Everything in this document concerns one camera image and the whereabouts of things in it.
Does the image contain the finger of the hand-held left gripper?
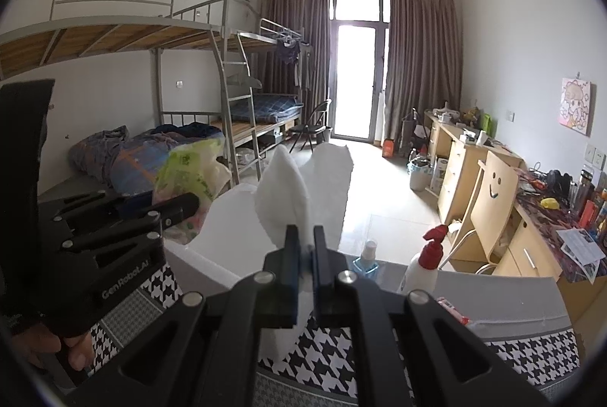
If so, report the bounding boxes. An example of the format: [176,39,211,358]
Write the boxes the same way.
[61,193,200,266]
[50,191,158,224]

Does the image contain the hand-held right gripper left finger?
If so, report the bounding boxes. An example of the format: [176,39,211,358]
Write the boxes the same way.
[66,224,304,407]

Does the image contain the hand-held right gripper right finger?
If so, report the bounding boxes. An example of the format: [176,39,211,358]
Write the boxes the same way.
[310,226,555,407]

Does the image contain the green printed plastic bag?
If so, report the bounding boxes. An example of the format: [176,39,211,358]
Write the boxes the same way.
[152,138,233,247]

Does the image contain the white foam box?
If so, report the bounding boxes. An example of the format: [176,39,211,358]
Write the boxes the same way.
[164,186,361,363]

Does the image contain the white foam sheet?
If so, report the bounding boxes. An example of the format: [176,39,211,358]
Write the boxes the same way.
[255,143,355,327]

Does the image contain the person's left hand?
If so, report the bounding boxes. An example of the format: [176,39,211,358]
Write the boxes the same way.
[9,322,96,372]

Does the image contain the blue liquid spray bottle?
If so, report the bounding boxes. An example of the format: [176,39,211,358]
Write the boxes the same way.
[352,239,380,279]

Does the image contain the blue and orange quilt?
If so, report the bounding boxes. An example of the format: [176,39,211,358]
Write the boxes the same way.
[66,123,223,199]

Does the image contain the white bottle red top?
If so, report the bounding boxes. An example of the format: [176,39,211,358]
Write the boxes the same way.
[402,224,449,294]

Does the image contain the metal bunk bed ladder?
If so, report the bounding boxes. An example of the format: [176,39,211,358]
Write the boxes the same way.
[215,32,264,185]

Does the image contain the white trash bin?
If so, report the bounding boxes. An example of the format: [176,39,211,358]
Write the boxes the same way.
[408,156,434,192]

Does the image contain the red and white packet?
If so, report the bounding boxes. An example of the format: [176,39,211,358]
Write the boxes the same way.
[435,297,472,326]

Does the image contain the blue checked mattress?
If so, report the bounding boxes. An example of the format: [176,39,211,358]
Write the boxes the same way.
[251,93,305,123]

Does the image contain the white carton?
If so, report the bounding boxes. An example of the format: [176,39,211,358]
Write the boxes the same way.
[432,157,449,194]

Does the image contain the black folding chair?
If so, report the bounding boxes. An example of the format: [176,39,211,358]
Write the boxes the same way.
[288,100,333,153]

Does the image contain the dark trolley bag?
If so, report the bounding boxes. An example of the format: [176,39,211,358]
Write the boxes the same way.
[401,108,428,156]

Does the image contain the light wooden desk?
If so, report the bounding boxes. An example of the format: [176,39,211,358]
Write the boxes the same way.
[493,179,607,284]
[424,110,522,213]

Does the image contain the grey metal bunk bed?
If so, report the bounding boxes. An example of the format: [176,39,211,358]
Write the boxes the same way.
[0,0,266,199]
[228,18,314,161]

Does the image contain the wooden chair with smiley face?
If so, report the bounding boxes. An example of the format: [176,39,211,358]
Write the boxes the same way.
[439,149,520,275]

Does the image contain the glass balcony door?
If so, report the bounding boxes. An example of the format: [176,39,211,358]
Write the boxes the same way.
[329,0,392,142]

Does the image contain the hanging dark clothes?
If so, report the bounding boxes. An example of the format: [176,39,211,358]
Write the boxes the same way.
[275,38,314,88]

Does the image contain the white appliance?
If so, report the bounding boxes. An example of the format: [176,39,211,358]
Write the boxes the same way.
[434,101,461,123]

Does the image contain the houndstooth mat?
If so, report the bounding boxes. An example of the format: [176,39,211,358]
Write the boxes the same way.
[71,260,582,407]

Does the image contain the dark patterned desk cover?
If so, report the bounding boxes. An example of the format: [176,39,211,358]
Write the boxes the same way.
[514,170,607,284]

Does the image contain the brown curtain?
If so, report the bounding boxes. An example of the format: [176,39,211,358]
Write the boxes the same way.
[260,0,331,137]
[386,0,463,142]

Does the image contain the printed paper sheets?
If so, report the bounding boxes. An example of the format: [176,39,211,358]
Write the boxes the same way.
[556,227,607,284]

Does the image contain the cluster of bottles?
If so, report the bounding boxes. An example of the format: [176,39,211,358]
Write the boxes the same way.
[569,167,607,247]

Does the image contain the white wall switch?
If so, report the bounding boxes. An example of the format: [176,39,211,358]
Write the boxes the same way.
[583,145,607,171]

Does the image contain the pink cartoon wall picture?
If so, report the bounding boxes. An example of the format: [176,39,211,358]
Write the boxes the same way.
[560,76,594,137]

